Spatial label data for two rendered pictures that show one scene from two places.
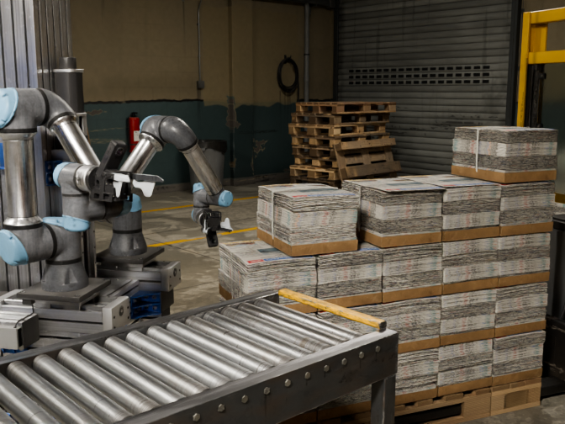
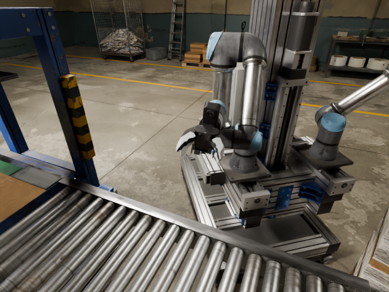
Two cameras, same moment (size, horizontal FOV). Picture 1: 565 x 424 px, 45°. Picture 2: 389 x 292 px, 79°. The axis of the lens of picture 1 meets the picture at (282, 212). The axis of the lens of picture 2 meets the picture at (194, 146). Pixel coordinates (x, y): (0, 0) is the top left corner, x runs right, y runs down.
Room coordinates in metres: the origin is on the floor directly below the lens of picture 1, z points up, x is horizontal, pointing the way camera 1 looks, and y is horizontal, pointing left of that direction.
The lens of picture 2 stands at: (1.52, -0.11, 1.56)
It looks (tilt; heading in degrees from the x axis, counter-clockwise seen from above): 31 degrees down; 65
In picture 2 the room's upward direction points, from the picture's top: straight up
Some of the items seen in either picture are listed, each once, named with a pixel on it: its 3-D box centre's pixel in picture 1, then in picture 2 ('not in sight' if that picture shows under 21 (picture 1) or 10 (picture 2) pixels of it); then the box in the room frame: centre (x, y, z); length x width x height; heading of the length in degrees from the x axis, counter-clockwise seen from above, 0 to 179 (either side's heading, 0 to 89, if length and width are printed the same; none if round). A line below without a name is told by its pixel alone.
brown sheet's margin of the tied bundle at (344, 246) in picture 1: (316, 243); not in sight; (2.64, -0.14, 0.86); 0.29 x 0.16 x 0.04; 112
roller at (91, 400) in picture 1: (80, 392); (113, 263); (1.47, 0.46, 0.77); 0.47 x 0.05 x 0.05; 42
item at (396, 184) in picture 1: (393, 184); not in sight; (2.88, -0.47, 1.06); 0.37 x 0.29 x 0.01; 22
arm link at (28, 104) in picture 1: (21, 177); (221, 95); (2.08, 0.80, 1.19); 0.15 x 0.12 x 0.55; 143
